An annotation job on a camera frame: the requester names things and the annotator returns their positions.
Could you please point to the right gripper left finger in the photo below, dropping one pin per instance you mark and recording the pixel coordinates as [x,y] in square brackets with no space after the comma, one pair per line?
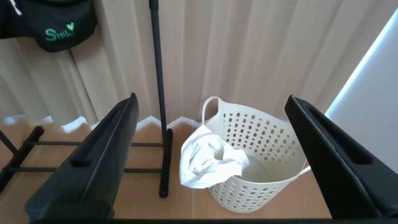
[93,174]

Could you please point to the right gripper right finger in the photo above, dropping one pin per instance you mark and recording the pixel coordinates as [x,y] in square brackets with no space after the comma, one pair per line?
[342,180]

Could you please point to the white garment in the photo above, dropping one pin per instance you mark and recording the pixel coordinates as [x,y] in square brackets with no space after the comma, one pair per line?
[202,161]

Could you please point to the black shorts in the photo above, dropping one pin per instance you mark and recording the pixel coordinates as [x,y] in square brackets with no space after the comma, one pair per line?
[56,18]

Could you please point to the white laundry basket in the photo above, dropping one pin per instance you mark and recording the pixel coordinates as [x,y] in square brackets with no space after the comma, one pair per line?
[280,140]

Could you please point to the black clothes rack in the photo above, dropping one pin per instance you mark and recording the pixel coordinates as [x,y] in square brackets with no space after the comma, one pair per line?
[157,62]

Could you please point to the beige curtain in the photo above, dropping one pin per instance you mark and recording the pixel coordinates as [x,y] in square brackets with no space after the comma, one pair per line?
[248,46]

